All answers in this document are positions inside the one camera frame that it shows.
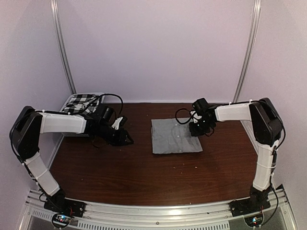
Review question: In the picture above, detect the aluminium front rail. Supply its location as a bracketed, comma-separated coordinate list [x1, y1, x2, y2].
[24, 184, 295, 230]

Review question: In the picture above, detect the left aluminium corner post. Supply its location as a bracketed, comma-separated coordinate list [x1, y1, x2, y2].
[50, 0, 77, 94]

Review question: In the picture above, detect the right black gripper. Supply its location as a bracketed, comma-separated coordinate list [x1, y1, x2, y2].
[189, 117, 214, 136]

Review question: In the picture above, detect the black cable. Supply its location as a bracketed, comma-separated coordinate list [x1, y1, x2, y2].
[95, 93, 124, 118]
[175, 109, 195, 126]

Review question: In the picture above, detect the white plastic basket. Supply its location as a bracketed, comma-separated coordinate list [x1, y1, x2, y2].
[59, 92, 106, 138]

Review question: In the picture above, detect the black white checkered shirt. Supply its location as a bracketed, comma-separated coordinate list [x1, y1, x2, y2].
[61, 93, 102, 115]

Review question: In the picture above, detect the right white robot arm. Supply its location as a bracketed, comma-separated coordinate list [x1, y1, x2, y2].
[189, 97, 285, 212]

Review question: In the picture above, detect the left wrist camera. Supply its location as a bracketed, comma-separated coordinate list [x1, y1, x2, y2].
[111, 116, 128, 130]

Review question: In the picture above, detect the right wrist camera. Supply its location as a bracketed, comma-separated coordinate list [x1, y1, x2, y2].
[190, 110, 202, 123]

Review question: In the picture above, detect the left black cable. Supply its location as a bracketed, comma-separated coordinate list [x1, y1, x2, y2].
[95, 93, 124, 118]

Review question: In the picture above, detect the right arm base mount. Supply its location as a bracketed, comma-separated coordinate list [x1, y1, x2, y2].
[229, 198, 271, 228]

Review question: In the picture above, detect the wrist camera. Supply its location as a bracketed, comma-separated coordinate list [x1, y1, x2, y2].
[190, 110, 202, 123]
[111, 116, 128, 130]

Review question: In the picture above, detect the aluminium corner post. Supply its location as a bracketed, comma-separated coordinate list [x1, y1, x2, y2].
[50, 0, 77, 94]
[232, 0, 261, 103]

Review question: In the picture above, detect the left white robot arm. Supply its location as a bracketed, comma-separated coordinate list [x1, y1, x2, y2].
[9, 105, 134, 213]

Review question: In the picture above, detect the grey long sleeve shirt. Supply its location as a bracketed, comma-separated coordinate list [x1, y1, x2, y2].
[151, 118, 203, 154]

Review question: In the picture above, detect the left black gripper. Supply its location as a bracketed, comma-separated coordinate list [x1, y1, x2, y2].
[97, 122, 134, 146]

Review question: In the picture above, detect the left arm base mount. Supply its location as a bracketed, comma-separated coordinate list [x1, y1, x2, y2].
[44, 199, 86, 229]

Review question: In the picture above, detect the right black cable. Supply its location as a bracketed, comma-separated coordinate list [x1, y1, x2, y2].
[175, 109, 195, 126]

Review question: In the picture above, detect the right aluminium corner post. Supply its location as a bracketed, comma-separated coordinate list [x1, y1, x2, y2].
[232, 0, 261, 103]

